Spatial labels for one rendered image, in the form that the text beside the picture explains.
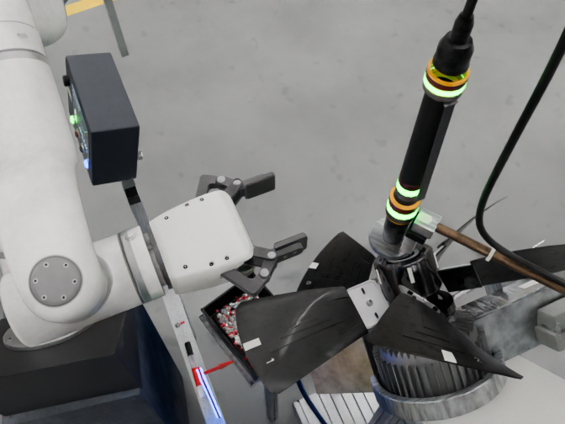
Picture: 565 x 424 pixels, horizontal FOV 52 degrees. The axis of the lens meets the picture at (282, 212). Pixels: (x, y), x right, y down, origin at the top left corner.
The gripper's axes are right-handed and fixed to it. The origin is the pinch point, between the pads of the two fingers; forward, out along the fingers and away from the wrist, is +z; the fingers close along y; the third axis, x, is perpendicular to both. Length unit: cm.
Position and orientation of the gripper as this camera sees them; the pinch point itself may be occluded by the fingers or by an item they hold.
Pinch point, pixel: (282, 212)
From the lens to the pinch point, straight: 68.2
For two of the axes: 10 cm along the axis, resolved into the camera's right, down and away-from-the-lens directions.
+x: 0.0, -5.2, -8.5
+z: 9.2, -3.4, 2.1
